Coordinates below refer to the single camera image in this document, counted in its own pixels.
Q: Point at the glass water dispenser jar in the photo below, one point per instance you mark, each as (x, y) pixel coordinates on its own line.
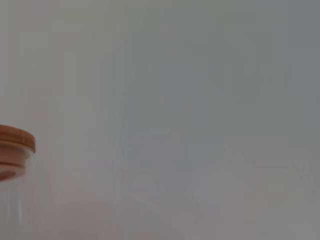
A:
(15, 212)

